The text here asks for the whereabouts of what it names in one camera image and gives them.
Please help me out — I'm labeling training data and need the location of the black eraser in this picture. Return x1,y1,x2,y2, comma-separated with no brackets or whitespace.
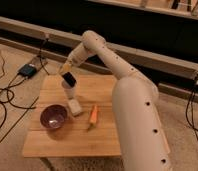
62,72,76,87

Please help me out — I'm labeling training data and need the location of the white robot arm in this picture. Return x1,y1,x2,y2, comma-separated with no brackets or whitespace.
60,30,173,171

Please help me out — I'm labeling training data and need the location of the white ceramic cup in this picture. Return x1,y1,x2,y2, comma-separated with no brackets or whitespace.
62,81,76,99

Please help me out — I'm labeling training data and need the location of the purple ceramic bowl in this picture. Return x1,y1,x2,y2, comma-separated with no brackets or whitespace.
40,105,68,130

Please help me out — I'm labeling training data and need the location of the black power adapter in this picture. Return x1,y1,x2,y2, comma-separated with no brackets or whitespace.
18,64,37,78

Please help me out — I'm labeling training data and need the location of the white block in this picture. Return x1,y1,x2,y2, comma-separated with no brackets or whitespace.
68,99,83,116

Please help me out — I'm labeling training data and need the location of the orange carrot toy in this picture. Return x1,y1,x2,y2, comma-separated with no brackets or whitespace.
88,105,98,130

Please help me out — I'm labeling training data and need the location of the long wooden beam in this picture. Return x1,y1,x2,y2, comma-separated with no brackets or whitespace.
0,17,198,79

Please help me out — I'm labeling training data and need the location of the wooden table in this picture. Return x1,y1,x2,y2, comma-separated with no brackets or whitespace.
22,75,121,157

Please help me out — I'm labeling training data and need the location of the black cable right side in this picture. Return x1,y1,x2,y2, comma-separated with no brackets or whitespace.
185,74,198,161

